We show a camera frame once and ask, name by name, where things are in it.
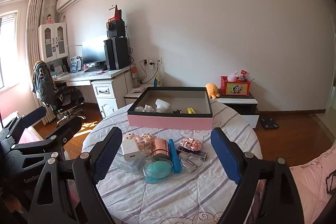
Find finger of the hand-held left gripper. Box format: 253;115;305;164
10;117;83;159
0;106;47;146

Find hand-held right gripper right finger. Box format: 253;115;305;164
210;127;305;224

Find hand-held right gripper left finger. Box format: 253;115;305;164
28;126;123;224

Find white charger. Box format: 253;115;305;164
121;139;146;161

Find clear plastic floss box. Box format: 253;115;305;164
113;152;146;174

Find pink block toy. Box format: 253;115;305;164
180;137;202;153

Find cream doll figurine pink paws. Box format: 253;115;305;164
125;132;156;153

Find teal face brush clear case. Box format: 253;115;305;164
142;157;174;184

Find rose gold jar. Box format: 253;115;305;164
150;138;172;160

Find pink storage box black rim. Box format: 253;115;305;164
127;87;213;130

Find dark blue small box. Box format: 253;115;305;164
176;147;208;163

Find black office chair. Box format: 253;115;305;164
33;60;87;127

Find clear plastic plug case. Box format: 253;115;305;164
179;153;204;174

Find dark jacket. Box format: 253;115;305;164
32;60;57;105

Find black white low cabinet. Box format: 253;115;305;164
210;91;260;128

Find blue tube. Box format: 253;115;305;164
168;138;182;174

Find white desk drawer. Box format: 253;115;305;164
93;82;116;97

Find black bathroom scale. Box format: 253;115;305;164
260;116;279;130

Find white side cabinet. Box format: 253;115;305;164
123;86;147;107

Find blue white box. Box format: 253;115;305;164
70;56;82;73

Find black keyboard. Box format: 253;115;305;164
84;66;107;73

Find window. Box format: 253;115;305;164
0;10;29;93

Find striped white tablecloth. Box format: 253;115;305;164
82;101;263;224

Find orange octopus plush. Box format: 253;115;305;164
205;83;221;100

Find red storage crate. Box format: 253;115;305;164
220;76;251;96

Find white desk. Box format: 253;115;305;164
54;65;132;119

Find white plastic device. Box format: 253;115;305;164
155;99;172;113

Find white glass door cabinet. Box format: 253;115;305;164
37;22;69;63

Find computer monitor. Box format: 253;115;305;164
82;34;108;65

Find orange cap bottle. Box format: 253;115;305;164
131;67;139;88

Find beige curtain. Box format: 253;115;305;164
26;0;58;125

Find pink printed blanket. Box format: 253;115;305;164
287;140;336;224

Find black computer tower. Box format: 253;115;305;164
104;37;130;71

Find red white box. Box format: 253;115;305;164
108;4;122;22

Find black power cables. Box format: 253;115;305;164
139;62;159;84

